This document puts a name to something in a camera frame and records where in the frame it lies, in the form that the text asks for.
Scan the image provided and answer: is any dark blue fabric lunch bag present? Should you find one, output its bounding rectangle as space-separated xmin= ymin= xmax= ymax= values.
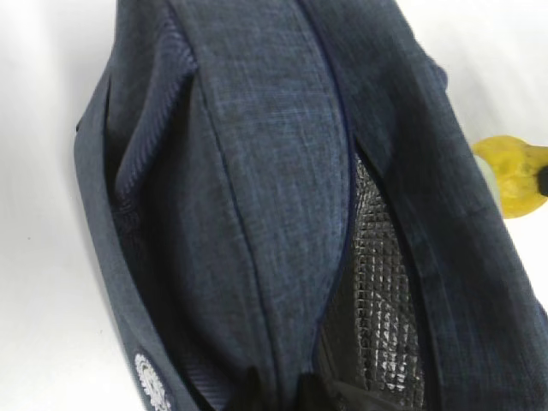
xmin=74 ymin=1 xmax=547 ymax=410

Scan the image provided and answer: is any yellow toy pear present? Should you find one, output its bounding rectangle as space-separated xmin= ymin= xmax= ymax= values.
xmin=472 ymin=135 xmax=547 ymax=219

